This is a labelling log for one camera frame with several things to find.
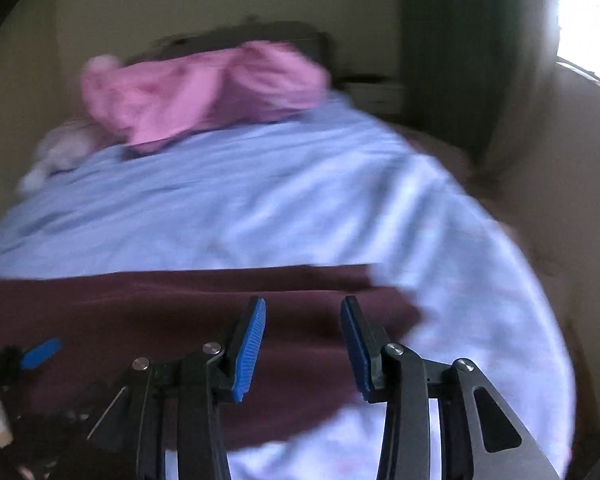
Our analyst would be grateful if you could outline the pink blanket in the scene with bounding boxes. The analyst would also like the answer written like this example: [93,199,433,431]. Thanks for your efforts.
[80,40,331,156]

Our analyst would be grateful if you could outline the bed with blue striped sheet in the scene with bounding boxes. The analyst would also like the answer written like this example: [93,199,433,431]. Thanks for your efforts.
[0,92,576,480]

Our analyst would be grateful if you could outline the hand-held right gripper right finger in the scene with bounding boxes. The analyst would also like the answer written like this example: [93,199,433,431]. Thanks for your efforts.
[340,296,563,480]

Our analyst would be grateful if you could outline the green curtain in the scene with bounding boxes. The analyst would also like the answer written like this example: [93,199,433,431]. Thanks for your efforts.
[397,0,531,161]

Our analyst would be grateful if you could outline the window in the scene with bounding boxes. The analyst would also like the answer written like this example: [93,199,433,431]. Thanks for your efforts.
[555,0,600,96]

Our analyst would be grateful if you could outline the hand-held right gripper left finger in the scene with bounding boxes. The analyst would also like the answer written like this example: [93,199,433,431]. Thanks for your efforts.
[129,296,267,480]

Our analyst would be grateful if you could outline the bedside table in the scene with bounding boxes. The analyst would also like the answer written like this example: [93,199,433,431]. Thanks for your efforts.
[342,77,406,118]

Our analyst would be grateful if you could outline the grey headboard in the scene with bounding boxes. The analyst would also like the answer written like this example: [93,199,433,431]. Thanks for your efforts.
[150,22,333,61]

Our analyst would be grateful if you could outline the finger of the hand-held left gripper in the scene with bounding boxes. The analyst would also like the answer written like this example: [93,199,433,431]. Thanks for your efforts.
[0,337,62,376]

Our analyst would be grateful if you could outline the maroon pants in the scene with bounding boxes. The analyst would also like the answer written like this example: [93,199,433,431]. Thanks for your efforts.
[0,262,423,453]

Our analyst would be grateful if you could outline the white floral sheet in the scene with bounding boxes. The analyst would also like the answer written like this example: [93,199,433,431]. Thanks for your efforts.
[17,120,101,193]

